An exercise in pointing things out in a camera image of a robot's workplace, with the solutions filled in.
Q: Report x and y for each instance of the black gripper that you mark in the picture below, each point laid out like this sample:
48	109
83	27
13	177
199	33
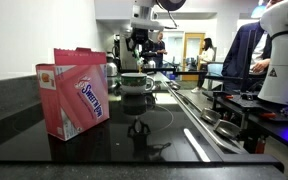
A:
138	37

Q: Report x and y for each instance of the white and green mug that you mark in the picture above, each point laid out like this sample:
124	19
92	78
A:
135	83

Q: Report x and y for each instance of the person in dark shirt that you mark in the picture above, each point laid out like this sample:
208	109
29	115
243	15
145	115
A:
159	50

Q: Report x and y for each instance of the stainless steel kettle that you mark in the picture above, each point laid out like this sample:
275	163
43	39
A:
111	68

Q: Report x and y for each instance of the yellow door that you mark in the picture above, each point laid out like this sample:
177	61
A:
186	56

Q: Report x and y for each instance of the person in white top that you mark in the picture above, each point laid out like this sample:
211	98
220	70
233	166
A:
206	56

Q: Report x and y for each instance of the pink sweetener box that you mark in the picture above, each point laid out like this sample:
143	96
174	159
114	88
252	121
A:
80	100

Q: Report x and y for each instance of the light blue chair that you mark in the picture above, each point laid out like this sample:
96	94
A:
214	69

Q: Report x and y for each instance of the stove control panel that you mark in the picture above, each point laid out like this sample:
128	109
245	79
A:
197	113

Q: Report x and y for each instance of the silver stove knob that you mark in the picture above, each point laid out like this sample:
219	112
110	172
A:
210	115
227	128

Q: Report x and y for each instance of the person in navy jacket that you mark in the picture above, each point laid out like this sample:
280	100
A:
239	56

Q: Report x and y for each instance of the red cylinder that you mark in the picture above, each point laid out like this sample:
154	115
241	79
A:
260	145

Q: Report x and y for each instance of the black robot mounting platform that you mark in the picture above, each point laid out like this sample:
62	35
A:
284	128

